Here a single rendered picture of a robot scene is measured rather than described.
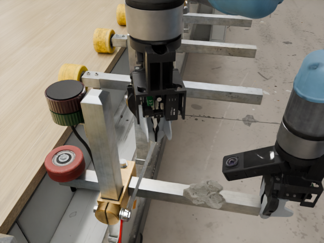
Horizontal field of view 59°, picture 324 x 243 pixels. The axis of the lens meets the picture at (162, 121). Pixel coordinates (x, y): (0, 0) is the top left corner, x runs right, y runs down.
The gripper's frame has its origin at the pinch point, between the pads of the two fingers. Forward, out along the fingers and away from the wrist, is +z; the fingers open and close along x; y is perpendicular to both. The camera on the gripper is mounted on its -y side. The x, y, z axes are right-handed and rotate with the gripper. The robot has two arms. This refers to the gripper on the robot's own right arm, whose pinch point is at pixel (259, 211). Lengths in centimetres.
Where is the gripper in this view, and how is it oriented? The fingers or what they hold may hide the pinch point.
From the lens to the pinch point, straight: 66.4
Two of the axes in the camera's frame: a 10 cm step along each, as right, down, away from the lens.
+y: 9.8, 1.2, -1.4
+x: 1.9, -6.3, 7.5
